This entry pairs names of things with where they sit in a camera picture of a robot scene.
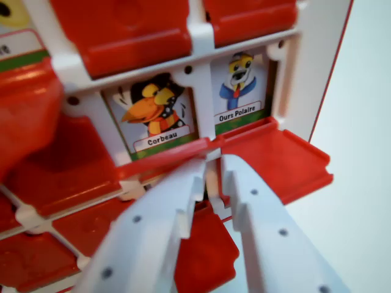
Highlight crow picture card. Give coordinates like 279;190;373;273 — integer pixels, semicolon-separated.
102;72;199;162

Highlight red and white game board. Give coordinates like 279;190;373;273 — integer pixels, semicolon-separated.
0;0;356;293

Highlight red board flap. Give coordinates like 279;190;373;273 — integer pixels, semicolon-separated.
202;0;299;49
49;0;192;78
173;200;241;293
4;115;123;217
115;137;212;178
214;117;334;206

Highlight polar bear picture card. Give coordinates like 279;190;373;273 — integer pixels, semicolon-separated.
210;51;271;136

